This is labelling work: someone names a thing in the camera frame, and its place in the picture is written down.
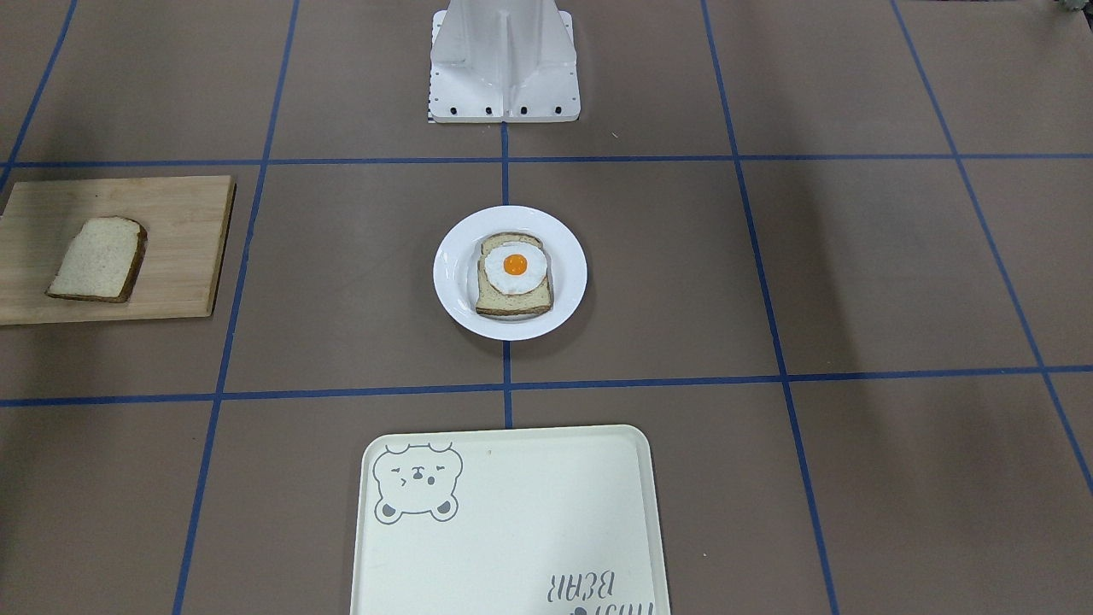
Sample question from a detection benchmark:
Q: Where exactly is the white round plate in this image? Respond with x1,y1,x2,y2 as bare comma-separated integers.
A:
433,205,588,342

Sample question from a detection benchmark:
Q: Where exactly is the bread slice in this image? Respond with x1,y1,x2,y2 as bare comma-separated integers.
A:
475,232,554,318
44,215,148,303

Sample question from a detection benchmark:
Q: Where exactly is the bread slice under egg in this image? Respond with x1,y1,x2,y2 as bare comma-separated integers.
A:
475,232,554,318

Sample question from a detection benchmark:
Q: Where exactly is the fried egg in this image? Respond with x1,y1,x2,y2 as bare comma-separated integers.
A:
483,243,547,295

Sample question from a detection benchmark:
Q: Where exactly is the cream bear tray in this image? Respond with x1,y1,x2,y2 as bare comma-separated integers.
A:
350,425,671,614

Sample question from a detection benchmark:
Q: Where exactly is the wooden cutting board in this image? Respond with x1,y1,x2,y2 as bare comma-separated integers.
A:
1,175,236,326

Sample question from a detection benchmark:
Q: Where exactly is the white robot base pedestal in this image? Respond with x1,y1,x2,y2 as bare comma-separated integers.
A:
427,1,581,125

